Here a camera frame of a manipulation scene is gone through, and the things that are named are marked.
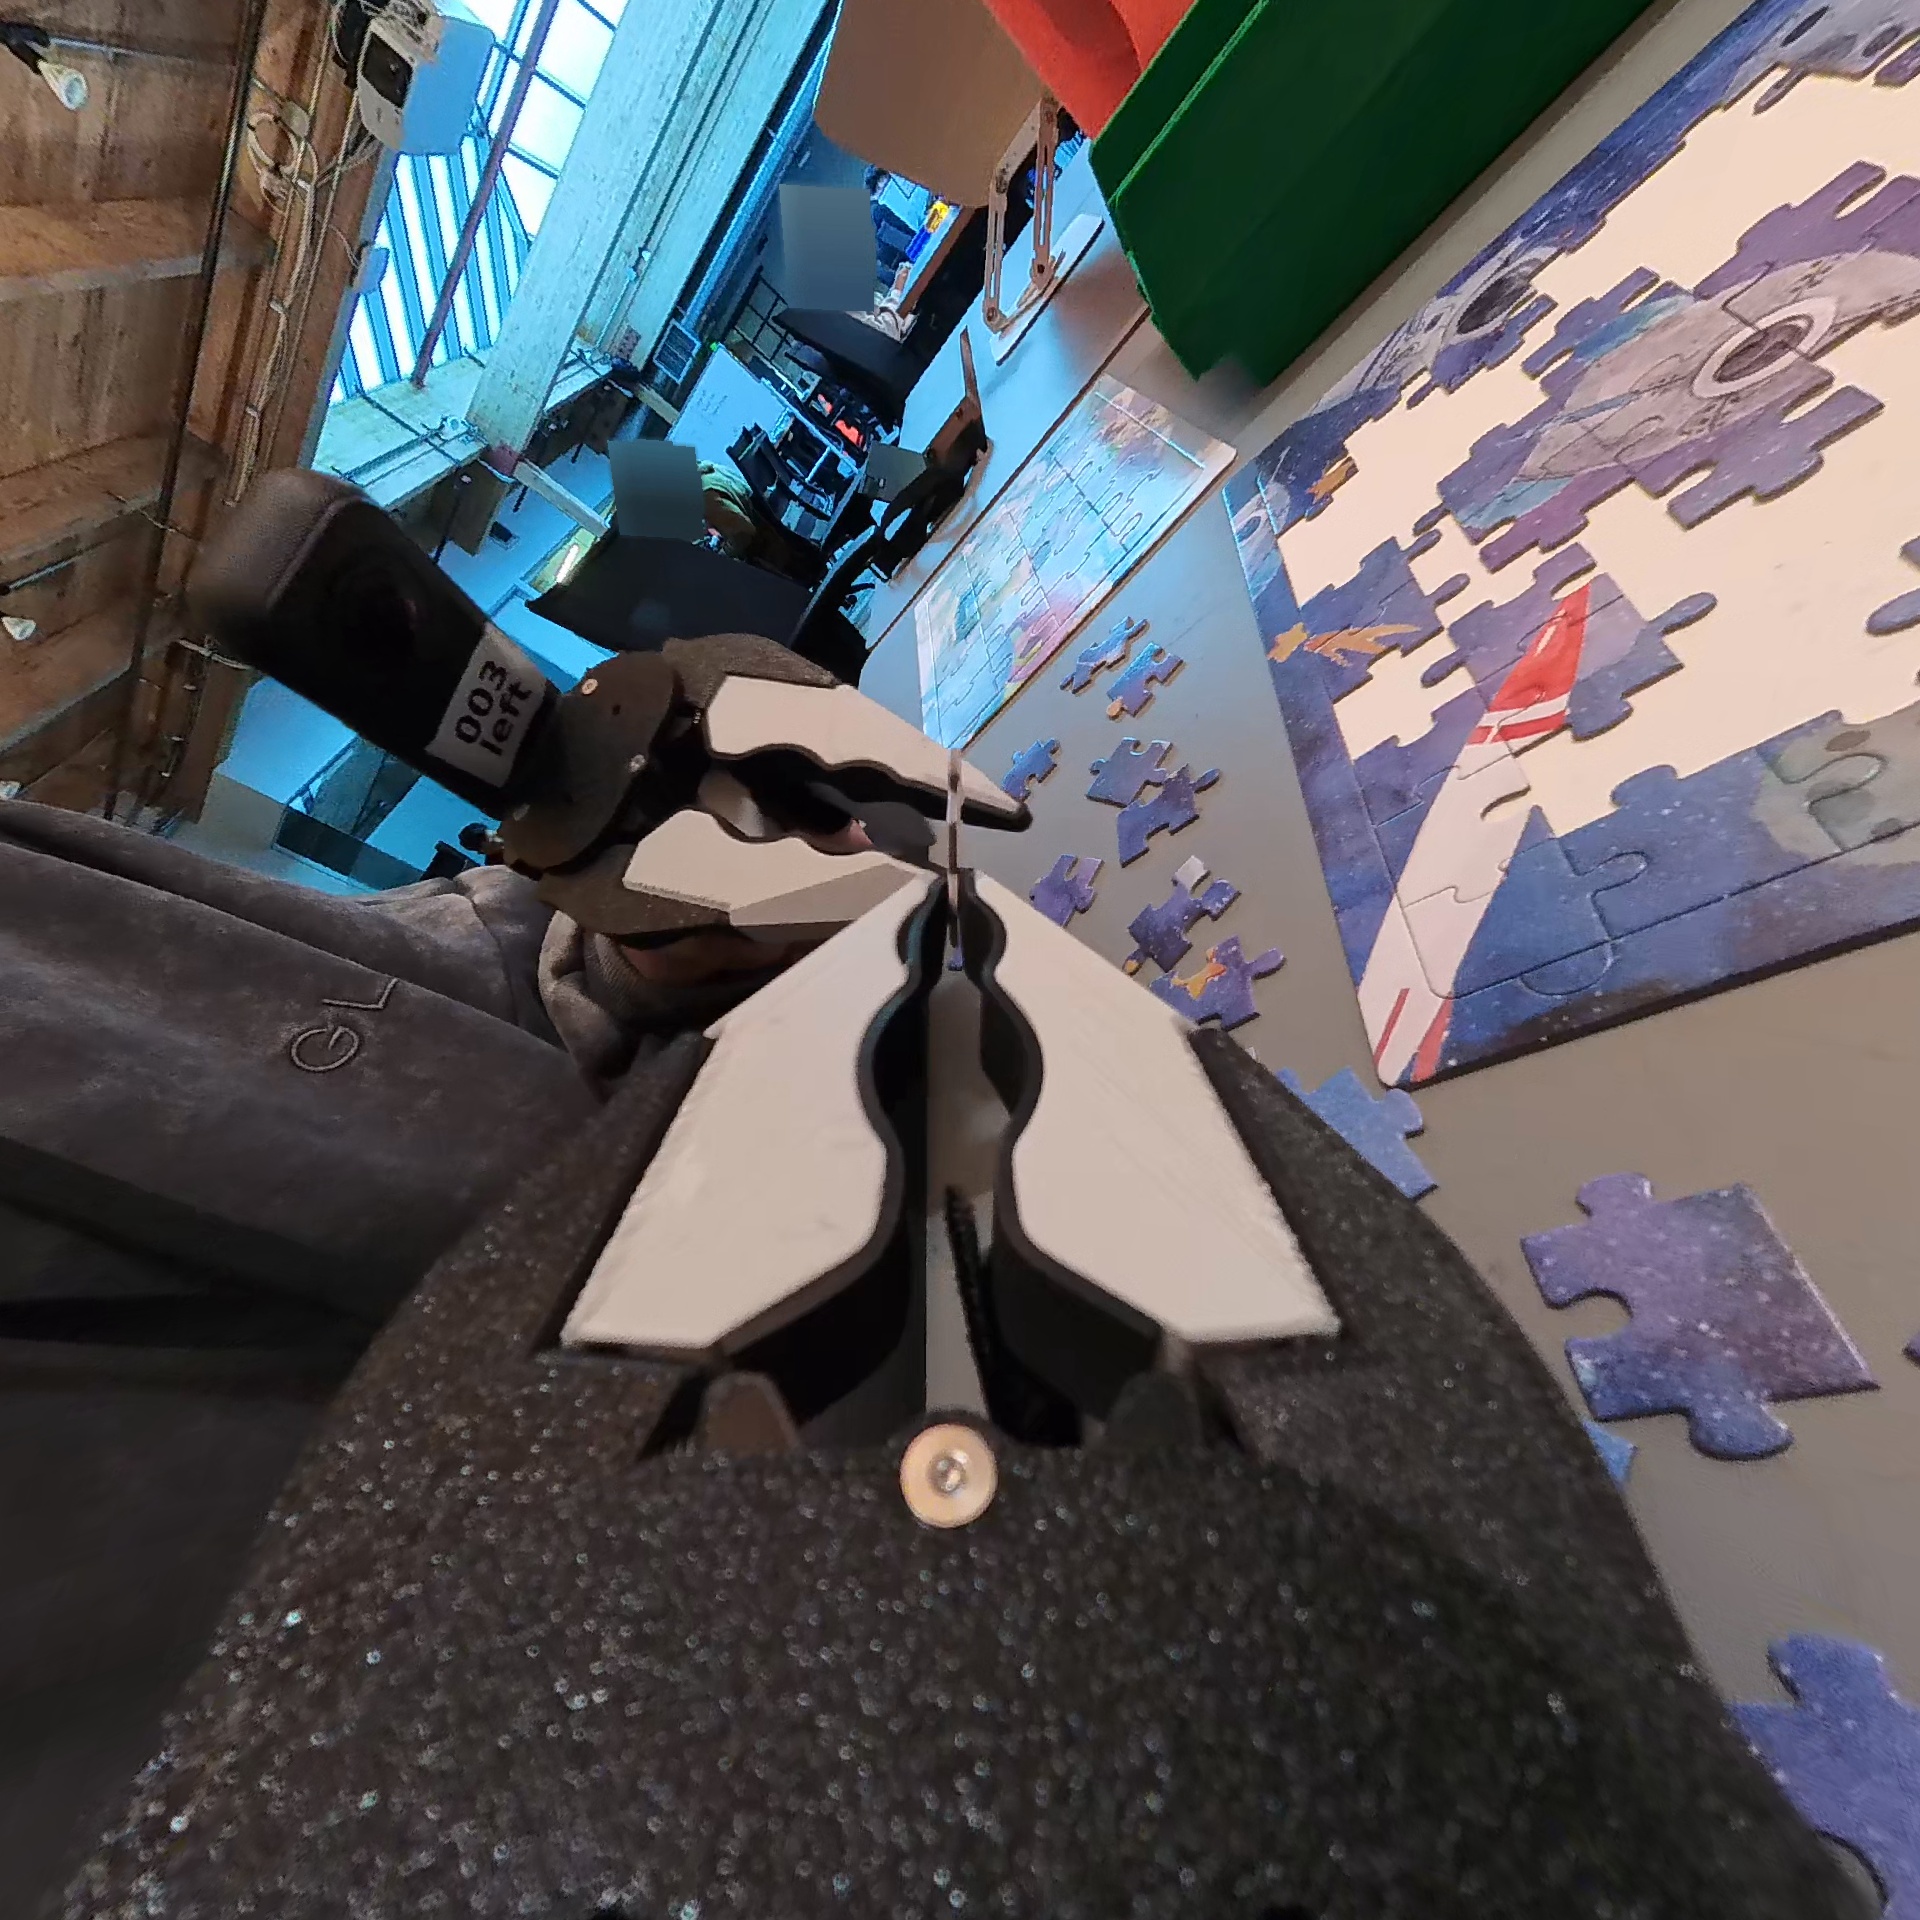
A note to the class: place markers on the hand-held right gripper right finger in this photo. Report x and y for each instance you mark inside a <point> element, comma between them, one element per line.
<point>1156,1186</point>

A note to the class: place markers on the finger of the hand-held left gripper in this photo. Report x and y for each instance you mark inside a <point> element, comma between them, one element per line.
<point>734,885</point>
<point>840,735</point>

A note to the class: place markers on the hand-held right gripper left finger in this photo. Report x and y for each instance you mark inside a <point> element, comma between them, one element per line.
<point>734,1186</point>

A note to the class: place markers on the blue jigsaw puzzle piece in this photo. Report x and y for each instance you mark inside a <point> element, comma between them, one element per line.
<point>955,841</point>

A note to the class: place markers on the space puzzle board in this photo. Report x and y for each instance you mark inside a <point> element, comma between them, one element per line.
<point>1500,931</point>

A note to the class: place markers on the puzzle pieces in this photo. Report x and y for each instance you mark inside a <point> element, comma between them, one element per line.
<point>1695,1319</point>

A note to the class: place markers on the person's left forearm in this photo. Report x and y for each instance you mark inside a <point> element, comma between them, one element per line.
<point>599,1004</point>

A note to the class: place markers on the grey desk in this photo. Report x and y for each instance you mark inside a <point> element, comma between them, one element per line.
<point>1652,1110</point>

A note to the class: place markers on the colourful cartoon puzzle board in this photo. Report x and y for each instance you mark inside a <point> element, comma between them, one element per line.
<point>1050,571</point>

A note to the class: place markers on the white flat board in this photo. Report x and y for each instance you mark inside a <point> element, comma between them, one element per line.
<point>1102,265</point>

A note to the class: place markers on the red plastic bin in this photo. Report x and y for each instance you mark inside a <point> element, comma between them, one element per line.
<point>1079,45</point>

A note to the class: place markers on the green plastic bin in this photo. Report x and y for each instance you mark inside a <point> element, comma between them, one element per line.
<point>1319,181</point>

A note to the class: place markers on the wooden frame stand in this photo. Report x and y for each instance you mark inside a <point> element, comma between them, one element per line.
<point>1046,142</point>

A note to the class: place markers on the white ceiling camera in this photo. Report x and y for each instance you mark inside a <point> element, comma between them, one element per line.
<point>394,61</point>

